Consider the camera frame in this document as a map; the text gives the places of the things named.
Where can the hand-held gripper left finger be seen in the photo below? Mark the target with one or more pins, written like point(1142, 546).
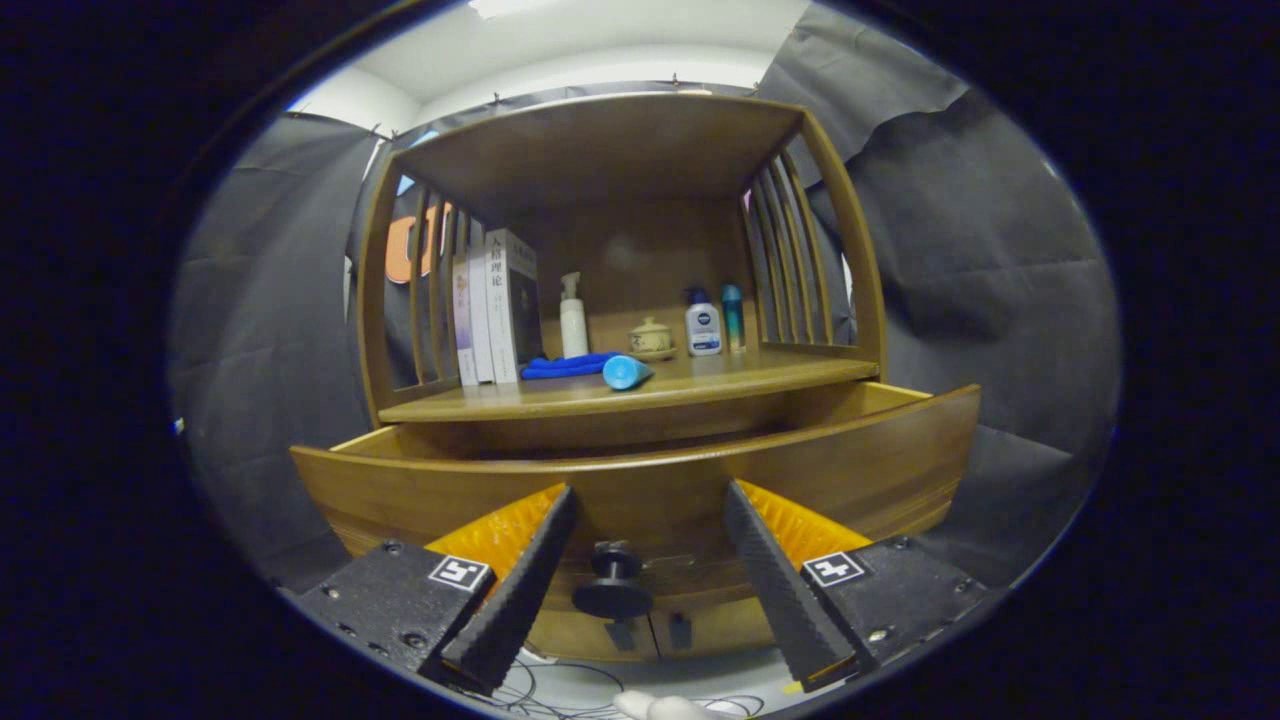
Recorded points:
point(520, 595)

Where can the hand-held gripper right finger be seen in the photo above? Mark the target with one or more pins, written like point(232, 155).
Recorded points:
point(785, 600)

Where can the blue cosmetic tube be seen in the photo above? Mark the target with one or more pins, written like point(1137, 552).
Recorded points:
point(625, 372)

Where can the wooden cabinet door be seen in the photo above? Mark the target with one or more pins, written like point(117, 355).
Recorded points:
point(575, 640)
point(715, 625)

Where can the wooden countertop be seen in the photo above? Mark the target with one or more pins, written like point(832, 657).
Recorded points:
point(720, 380)

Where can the wooden cabinet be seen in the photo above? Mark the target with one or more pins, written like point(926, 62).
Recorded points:
point(640, 250)

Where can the white rounded object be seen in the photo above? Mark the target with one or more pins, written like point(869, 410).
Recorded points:
point(665, 708)

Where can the blue cloth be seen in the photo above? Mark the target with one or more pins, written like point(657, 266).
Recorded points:
point(560, 366)

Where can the white pump bottle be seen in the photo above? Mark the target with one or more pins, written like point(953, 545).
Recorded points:
point(574, 330)

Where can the purple book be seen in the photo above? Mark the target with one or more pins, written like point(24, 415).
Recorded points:
point(463, 330)

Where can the grey portrait cover book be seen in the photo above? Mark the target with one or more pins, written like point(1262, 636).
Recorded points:
point(505, 320)

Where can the white book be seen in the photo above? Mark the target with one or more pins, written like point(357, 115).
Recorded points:
point(481, 320)

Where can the white bottle with blue cap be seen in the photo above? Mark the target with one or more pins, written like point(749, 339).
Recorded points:
point(703, 332)

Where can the teal bottle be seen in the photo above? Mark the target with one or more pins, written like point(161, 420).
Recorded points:
point(733, 320)

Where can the lidded tea bowl with saucer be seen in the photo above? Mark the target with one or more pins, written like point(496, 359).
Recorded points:
point(652, 338)

